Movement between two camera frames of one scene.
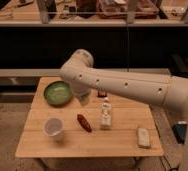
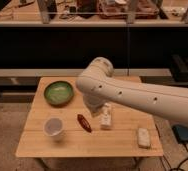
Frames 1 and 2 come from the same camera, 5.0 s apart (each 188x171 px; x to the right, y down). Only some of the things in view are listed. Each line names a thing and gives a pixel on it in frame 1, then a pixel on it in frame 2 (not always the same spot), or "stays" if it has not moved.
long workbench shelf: [93, 13] stays
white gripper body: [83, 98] -> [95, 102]
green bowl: [58, 93] stays
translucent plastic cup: [53, 128] stays
